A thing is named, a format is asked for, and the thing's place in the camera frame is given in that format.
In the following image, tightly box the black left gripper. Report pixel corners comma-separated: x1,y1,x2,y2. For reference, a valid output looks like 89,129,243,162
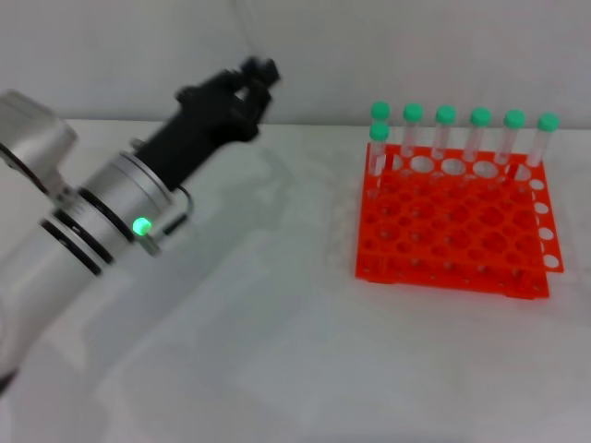
145,55,283,190

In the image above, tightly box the orange test tube rack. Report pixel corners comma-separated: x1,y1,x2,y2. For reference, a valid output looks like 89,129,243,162
353,141,565,300

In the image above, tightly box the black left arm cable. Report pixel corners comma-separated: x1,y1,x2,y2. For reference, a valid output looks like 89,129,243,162
142,184,195,257

